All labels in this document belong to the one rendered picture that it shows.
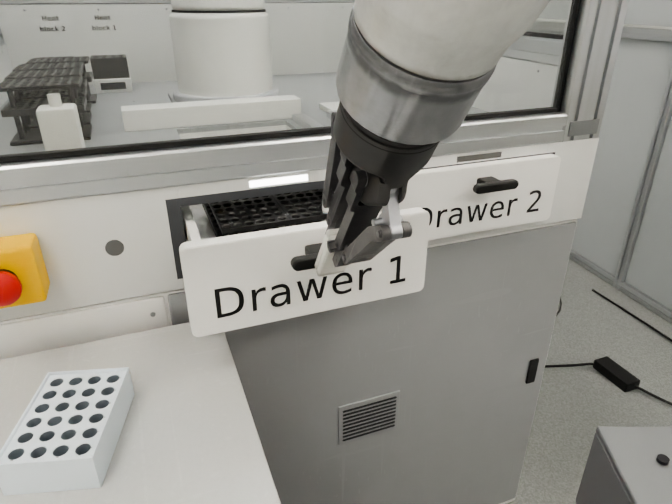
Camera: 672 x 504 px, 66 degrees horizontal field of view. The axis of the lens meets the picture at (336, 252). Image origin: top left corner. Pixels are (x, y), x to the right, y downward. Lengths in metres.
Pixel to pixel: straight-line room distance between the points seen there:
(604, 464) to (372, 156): 0.30
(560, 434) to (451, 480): 0.58
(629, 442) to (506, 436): 0.78
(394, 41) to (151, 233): 0.48
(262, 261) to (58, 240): 0.26
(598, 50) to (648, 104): 1.51
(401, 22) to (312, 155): 0.45
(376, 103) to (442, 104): 0.04
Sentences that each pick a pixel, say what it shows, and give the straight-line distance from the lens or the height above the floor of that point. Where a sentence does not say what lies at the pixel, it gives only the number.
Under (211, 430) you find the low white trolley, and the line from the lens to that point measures 0.58.
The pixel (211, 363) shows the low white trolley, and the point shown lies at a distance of 0.66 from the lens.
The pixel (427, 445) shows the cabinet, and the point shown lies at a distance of 1.13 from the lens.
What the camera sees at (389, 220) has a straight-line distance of 0.39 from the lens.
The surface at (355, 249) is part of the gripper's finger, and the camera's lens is 0.44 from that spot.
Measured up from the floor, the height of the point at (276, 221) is 0.90.
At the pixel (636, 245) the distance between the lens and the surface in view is 2.51.
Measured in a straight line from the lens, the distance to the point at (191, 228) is 0.68.
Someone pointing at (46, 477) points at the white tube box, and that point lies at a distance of 0.56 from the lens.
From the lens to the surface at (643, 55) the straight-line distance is 2.47.
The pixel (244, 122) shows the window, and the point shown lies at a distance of 0.69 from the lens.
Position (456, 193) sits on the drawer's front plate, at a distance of 0.81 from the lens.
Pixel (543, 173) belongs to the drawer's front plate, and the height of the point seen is 0.90.
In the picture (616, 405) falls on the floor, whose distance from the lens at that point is 1.92.
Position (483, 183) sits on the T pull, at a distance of 0.79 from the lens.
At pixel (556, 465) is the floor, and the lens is 1.66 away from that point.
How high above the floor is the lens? 1.16
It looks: 26 degrees down
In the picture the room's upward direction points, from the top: straight up
